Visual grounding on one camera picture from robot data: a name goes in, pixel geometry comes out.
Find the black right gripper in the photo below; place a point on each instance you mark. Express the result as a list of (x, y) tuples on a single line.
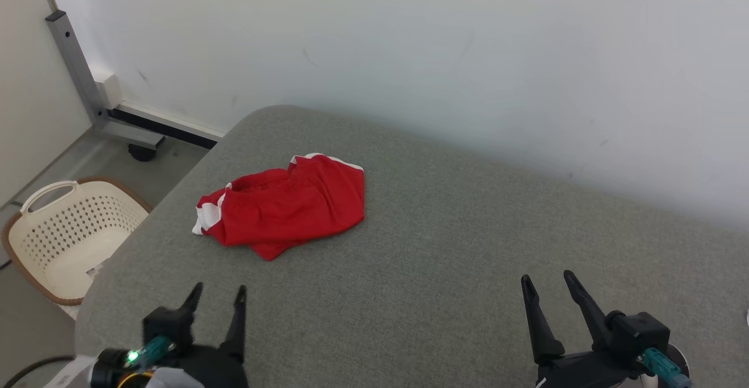
[(585, 370)]

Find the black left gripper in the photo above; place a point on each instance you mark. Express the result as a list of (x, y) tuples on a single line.
[(216, 370)]

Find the red white basketball shorts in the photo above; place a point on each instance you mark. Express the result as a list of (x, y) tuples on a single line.
[(292, 206)]

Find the cream perforated laundry basket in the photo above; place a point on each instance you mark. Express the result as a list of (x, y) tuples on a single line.
[(64, 241)]

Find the black caster wheel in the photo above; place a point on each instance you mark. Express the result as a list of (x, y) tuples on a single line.
[(141, 152)]

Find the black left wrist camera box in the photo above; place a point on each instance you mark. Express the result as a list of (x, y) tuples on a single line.
[(169, 323)]

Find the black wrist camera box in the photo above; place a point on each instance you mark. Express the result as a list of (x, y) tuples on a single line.
[(169, 323), (641, 332)]

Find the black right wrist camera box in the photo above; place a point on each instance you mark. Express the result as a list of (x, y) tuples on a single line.
[(641, 332)]

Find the grey metal frame leg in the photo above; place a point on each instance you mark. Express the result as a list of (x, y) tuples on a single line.
[(79, 66)]

